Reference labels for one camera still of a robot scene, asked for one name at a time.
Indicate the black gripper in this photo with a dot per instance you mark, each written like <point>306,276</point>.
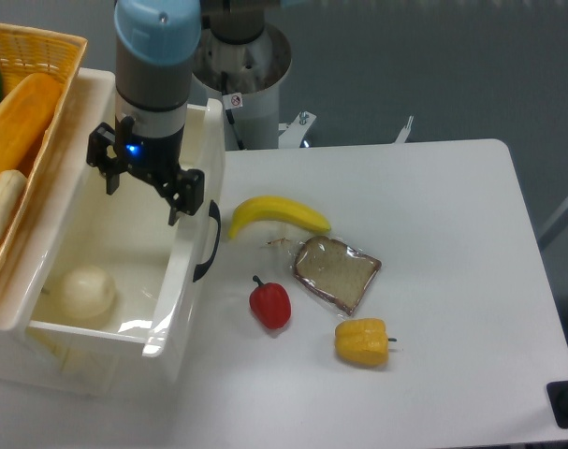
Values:
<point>153,160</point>

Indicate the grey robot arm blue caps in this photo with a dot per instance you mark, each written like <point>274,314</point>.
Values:
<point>161,47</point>

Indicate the white upper drawer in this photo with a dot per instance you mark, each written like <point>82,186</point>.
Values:
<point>151,262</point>

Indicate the white drawer cabinet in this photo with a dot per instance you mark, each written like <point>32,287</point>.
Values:
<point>27,357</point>

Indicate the yellow banana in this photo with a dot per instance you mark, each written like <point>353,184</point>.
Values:
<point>278,209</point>

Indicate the orange baguette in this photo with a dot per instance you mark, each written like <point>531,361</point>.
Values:
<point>25,114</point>

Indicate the cream peanut shaped toy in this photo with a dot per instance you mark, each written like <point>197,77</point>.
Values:
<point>12,183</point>

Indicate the yellow wicker basket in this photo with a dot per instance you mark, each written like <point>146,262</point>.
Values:
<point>24,51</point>

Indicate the red bell pepper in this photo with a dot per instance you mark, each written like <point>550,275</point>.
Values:
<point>270,304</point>

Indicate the bread slice in plastic bag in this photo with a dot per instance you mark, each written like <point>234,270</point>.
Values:
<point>330,270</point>

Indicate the yellow bell pepper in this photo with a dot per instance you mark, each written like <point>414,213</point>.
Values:
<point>362,342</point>

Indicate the black drawer handle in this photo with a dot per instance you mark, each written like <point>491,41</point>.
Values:
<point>213,241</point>

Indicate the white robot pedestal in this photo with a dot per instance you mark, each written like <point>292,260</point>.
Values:
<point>246,78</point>

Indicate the white table bracket left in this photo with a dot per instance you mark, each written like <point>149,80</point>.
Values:
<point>295,134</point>

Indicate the white table bracket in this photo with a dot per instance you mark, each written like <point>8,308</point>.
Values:
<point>405,132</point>
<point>295,134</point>

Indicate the white table bracket right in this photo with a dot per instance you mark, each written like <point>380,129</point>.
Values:
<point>405,132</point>

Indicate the white frame at right edge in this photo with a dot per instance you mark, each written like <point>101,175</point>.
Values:
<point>554,225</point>

